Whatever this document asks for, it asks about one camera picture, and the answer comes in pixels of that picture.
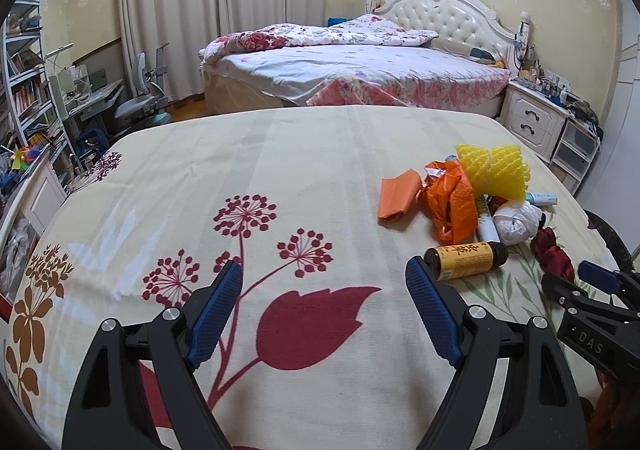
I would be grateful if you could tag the orange paper packet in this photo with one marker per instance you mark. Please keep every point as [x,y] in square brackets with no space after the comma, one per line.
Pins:
[397,195]

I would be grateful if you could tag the red foam net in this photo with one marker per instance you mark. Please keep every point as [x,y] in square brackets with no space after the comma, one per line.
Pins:
[550,250]

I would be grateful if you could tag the grey study desk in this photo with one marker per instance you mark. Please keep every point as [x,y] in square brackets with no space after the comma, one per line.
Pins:
[95,98]

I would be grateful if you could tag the white low cabinet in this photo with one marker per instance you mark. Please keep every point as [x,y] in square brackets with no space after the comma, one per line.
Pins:
[35,200]

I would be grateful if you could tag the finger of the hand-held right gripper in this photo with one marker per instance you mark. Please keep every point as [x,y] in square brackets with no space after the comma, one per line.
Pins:
[597,275]
[565,287]

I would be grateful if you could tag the round bin with black liner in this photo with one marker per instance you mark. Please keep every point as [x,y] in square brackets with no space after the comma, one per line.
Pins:
[617,240]

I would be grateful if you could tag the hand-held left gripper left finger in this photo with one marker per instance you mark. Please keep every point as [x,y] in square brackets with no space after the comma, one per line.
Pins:
[215,310]

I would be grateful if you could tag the clear plastic drawer unit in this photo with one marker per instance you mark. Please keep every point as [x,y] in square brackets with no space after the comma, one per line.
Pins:
[575,150]

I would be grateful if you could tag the white nightstand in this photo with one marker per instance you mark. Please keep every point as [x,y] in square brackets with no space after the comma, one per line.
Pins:
[530,118]

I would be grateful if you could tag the yellow foam net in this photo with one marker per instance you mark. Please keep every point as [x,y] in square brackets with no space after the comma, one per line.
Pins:
[495,170]

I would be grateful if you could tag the floral pink quilt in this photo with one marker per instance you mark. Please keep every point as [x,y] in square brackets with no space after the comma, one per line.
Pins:
[310,35]

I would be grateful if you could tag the cluster of small bottles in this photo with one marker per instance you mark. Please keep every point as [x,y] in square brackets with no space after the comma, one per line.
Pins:
[542,80]

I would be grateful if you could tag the grey blue desk chair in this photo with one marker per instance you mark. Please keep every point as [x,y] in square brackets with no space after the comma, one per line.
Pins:
[142,105]

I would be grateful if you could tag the dark teal pillow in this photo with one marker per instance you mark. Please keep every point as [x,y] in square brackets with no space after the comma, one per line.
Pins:
[482,54]

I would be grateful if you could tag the glass bottle with black cap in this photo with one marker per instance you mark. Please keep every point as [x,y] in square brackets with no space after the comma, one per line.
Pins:
[465,260]

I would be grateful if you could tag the floral cream tablecloth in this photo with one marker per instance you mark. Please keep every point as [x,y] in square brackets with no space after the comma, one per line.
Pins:
[300,170]

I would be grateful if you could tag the white bookshelf with books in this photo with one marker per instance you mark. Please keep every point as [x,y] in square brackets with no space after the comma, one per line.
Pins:
[27,80]

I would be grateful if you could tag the white tube with blue cap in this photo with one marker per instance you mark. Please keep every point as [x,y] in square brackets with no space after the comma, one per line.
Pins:
[539,198]

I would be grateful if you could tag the cream pleated curtain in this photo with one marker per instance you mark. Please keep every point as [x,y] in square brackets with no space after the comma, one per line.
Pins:
[200,5]

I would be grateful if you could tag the orange plastic bag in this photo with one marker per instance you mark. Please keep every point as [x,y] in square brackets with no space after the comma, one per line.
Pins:
[450,205]

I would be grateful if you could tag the white tube with green print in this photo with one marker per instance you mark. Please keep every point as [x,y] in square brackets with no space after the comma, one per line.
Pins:
[486,225]

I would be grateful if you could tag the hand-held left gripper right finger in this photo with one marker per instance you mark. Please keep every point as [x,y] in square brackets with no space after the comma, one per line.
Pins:
[432,310]

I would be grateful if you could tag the white wardrobe door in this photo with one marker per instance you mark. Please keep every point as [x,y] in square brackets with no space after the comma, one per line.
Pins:
[630,40]

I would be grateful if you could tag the white crumpled plastic bag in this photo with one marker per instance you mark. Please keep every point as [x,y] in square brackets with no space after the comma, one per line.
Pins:
[517,222]

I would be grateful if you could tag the white bed with tufted headboard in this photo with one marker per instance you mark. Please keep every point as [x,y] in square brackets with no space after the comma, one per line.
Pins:
[350,70]

